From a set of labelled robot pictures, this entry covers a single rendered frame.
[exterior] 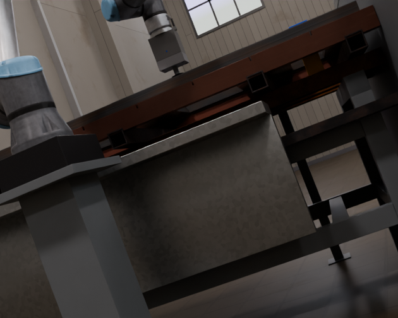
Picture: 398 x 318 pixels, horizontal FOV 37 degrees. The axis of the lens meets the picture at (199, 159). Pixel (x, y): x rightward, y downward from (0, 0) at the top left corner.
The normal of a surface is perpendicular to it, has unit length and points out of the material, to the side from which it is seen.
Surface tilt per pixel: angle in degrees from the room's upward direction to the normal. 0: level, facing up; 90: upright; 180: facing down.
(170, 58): 90
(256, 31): 90
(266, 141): 90
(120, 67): 90
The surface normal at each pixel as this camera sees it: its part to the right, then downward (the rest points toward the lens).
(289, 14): -0.29, 0.08
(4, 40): 0.47, -0.22
